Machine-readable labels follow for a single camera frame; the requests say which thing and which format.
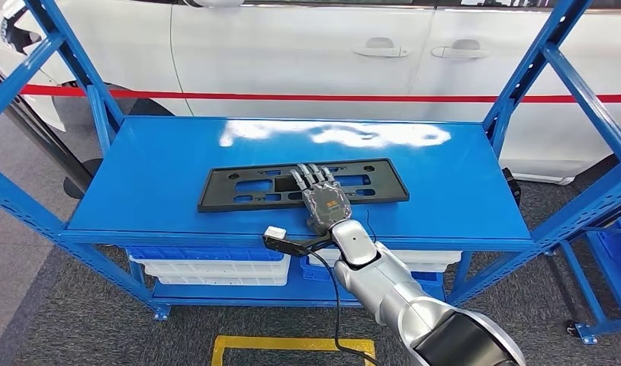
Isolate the black stanchion post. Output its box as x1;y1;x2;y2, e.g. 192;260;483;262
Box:
0;68;105;201

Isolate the white car side mirror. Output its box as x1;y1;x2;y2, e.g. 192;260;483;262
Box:
181;0;246;8

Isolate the red barrier tape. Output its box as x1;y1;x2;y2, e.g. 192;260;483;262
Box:
19;83;621;104

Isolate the white car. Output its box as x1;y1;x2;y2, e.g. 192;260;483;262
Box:
0;0;621;185

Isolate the white car door handle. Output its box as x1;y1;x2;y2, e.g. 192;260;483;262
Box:
430;38;491;60
352;37;411;59

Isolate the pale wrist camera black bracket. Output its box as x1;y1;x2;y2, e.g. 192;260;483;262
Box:
262;226;336;258

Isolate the black camera cable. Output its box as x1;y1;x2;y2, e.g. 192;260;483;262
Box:
305;249;380;366

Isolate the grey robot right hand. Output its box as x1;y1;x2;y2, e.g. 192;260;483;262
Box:
288;162;354;239

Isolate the yellow floor marking tape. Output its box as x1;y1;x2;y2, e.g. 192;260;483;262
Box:
211;335;376;366

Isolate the blue metal shelf rack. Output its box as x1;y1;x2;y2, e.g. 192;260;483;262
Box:
560;217;621;346
0;0;621;322

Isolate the black plastic plate holder part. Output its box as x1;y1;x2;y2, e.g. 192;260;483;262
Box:
197;158;410;214

